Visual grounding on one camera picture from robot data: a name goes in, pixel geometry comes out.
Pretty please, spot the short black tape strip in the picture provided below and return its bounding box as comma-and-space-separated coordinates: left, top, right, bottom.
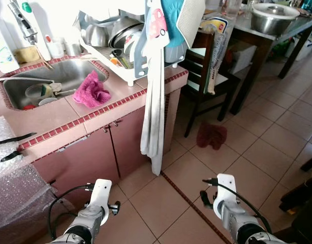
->
0, 150, 25, 164

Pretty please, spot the large steel pot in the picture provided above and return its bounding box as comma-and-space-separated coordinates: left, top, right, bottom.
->
250, 3, 302, 36

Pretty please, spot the yellow sponge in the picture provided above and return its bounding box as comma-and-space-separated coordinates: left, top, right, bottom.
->
14, 47, 41, 65

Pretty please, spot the magenta cloth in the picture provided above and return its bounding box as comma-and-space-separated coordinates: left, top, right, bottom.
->
72, 71, 112, 108

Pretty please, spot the small steel cup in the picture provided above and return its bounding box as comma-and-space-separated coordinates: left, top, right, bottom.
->
65, 41, 83, 56

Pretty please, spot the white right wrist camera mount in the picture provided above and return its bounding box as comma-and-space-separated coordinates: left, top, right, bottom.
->
216, 174, 237, 205

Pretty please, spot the chrome faucet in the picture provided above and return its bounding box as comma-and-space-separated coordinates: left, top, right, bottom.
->
7, 0, 40, 47

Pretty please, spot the dark red cloth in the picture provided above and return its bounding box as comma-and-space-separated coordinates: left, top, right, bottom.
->
196, 122, 228, 151

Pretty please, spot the clear container with sponge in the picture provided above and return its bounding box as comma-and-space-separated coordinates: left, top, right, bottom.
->
25, 83, 56, 103

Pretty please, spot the white dish rack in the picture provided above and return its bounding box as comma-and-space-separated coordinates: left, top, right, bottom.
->
76, 9, 191, 87

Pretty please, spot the dark wooden table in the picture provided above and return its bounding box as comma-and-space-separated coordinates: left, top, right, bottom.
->
228, 13, 312, 115

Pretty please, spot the stainless steel sink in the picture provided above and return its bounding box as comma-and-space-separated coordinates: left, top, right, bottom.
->
1, 58, 110, 111

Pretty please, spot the white perforated mat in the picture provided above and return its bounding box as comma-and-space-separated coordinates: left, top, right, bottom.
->
176, 0, 207, 48

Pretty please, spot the small steel bowl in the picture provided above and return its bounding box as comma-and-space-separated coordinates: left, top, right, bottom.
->
85, 23, 110, 49

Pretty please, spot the large steel bowl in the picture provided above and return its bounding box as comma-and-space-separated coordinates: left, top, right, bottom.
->
108, 17, 145, 50

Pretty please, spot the pink kitchen cabinet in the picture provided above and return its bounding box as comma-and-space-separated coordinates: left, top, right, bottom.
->
32, 71, 183, 196

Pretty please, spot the white detergent bottle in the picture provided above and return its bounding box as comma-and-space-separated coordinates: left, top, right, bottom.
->
0, 21, 20, 75

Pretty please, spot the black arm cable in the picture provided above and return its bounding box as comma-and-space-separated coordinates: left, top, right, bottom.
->
202, 177, 274, 235
48, 184, 96, 239

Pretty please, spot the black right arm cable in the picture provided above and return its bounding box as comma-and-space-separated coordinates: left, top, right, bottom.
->
202, 177, 274, 235

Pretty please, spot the white plastic cup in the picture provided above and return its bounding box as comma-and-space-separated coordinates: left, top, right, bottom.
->
46, 40, 66, 59

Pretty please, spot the dark wooden chair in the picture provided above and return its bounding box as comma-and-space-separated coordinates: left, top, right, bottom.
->
183, 29, 241, 138

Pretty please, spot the teal cloth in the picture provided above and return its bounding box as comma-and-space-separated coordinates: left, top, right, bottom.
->
160, 0, 191, 50

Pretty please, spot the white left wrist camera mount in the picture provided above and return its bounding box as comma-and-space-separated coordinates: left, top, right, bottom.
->
89, 179, 114, 210

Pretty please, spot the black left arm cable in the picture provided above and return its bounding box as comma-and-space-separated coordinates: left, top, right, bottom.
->
48, 184, 96, 239

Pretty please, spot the printed plastic bag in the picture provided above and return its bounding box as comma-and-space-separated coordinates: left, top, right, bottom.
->
199, 15, 231, 95

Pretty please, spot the long white hanging towel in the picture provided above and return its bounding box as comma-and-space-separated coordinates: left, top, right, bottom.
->
140, 0, 171, 176

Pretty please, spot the dark furniture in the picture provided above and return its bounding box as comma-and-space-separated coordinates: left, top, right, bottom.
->
277, 150, 312, 244

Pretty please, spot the long black tape strip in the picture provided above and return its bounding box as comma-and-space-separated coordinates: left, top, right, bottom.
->
0, 132, 38, 148

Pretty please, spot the bubble wrap sheet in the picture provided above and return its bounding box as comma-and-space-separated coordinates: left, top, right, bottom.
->
0, 116, 59, 237

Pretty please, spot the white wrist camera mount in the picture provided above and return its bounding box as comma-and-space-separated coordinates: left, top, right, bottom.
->
216, 174, 237, 205
89, 179, 114, 210

